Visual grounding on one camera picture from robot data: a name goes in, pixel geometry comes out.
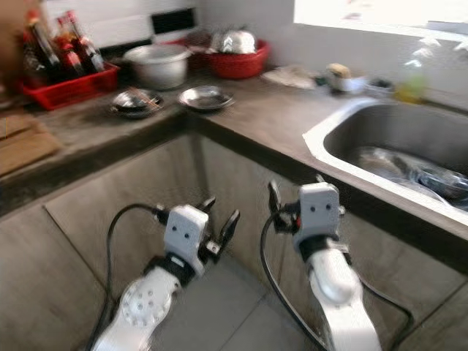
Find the brown wooden chopstick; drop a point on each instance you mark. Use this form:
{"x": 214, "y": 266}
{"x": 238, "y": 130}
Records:
{"x": 146, "y": 98}
{"x": 151, "y": 102}

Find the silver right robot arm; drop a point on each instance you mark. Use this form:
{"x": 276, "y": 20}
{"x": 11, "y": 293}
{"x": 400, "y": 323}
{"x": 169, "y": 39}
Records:
{"x": 336, "y": 289}

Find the grey counter cabinet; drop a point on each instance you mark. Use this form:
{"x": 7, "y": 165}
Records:
{"x": 139, "y": 168}

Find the stainless steel sink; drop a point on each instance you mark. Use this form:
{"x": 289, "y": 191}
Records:
{"x": 395, "y": 128}

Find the white bowl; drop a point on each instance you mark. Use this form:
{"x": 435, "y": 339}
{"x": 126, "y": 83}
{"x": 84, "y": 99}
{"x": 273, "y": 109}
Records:
{"x": 347, "y": 85}

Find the flat green scouring pad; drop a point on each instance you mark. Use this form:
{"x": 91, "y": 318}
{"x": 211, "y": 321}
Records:
{"x": 321, "y": 81}

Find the shallow steel plate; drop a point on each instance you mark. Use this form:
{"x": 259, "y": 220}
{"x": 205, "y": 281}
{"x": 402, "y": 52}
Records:
{"x": 186, "y": 101}

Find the small white tray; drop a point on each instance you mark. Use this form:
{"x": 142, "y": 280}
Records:
{"x": 380, "y": 92}

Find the beige cloth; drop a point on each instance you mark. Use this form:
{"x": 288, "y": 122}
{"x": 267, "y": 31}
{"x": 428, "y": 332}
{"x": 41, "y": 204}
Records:
{"x": 289, "y": 77}

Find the yellow sponge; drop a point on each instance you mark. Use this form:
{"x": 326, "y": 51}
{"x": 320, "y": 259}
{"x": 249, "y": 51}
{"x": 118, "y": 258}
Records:
{"x": 339, "y": 70}

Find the dark green scrubber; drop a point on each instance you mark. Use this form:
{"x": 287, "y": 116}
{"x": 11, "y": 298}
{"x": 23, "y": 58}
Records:
{"x": 381, "y": 83}

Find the clear dish soap bottle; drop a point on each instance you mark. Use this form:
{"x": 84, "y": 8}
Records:
{"x": 413, "y": 89}

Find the red plastic basin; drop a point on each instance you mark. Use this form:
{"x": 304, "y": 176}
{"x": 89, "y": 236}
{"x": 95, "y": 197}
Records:
{"x": 238, "y": 66}

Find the wooden cutting board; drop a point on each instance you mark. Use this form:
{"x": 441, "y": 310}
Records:
{"x": 29, "y": 150}

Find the domed steel lid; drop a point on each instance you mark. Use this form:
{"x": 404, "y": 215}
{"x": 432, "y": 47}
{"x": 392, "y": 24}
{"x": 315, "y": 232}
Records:
{"x": 235, "y": 42}

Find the white framed window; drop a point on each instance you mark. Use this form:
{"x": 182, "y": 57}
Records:
{"x": 373, "y": 14}

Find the red plastic crate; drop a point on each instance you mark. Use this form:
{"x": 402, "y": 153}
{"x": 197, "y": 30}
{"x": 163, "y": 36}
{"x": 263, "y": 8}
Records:
{"x": 73, "y": 89}

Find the dark sauce bottle red cap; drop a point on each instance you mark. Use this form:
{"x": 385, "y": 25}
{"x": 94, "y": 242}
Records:
{"x": 44, "y": 47}
{"x": 89, "y": 51}
{"x": 67, "y": 55}

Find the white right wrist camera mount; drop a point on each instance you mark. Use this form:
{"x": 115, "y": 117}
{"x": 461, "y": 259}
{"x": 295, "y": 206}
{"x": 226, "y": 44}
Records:
{"x": 318, "y": 208}

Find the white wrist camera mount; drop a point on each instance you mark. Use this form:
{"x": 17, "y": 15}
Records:
{"x": 318, "y": 208}
{"x": 185, "y": 232}

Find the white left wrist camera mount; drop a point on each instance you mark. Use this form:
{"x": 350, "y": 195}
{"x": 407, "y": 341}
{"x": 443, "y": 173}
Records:
{"x": 185, "y": 232}

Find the black rectangular wall panel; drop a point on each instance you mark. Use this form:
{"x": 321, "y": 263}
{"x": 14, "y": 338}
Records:
{"x": 173, "y": 20}

